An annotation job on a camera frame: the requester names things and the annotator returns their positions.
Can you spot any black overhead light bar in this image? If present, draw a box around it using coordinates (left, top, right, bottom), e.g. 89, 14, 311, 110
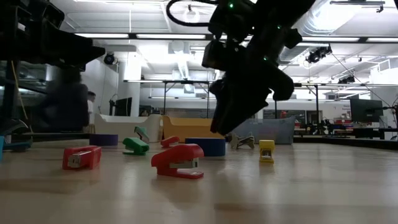
74, 32, 398, 44

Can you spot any black ceiling spotlight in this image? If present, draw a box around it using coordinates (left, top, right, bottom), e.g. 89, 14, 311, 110
103, 52, 118, 66
306, 45, 333, 65
338, 75, 356, 85

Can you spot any grey translucent plastic bin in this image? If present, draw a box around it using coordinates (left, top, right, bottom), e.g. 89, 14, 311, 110
231, 116, 296, 146

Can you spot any green mini stapler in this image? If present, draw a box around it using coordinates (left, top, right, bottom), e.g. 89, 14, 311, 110
122, 137, 150, 156

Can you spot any white ring lamp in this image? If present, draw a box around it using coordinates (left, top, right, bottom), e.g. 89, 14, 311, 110
182, 4, 200, 25

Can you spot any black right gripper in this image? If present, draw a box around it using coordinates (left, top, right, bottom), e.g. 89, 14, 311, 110
201, 40, 295, 136

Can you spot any yellow mini stapler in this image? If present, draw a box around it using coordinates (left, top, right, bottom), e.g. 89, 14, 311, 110
259, 139, 276, 164

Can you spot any orange plastic bin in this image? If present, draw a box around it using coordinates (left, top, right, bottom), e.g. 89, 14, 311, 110
162, 115, 226, 140

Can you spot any teal staple remover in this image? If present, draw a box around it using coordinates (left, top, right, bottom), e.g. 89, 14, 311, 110
134, 126, 150, 144

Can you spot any yellow hanging cable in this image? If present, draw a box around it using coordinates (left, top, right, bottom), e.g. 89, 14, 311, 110
11, 58, 32, 131

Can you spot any purple tape roll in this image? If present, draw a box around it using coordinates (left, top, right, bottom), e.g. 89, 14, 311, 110
89, 133, 119, 147

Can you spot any beige staple remover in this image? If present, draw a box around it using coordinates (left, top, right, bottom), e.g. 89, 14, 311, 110
229, 132, 256, 150

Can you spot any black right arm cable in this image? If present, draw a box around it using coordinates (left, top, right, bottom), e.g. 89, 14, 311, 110
165, 0, 220, 28

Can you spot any person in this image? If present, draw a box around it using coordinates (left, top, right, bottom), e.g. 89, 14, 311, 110
40, 67, 91, 133
86, 90, 97, 125

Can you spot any white plastic bin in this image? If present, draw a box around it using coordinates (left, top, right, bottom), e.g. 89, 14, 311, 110
94, 113, 164, 143

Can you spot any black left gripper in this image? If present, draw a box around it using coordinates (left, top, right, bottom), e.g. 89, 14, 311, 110
21, 0, 106, 71

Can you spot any black metal rig frame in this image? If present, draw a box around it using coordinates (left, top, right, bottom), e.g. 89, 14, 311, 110
294, 82, 320, 121
162, 80, 215, 119

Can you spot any black computer monitor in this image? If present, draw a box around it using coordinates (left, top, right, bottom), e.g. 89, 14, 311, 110
109, 96, 133, 117
349, 98, 384, 124

